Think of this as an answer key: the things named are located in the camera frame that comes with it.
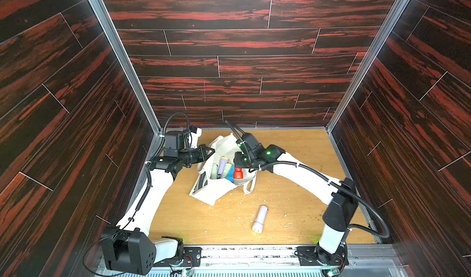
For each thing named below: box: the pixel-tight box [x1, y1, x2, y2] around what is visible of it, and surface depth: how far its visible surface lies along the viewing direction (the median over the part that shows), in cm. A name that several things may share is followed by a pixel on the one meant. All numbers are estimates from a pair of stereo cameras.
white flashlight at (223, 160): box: [216, 156, 229, 179], surface depth 100 cm
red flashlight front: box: [233, 167, 244, 180], surface depth 80 cm
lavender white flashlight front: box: [251, 204, 270, 234], surface depth 83 cm
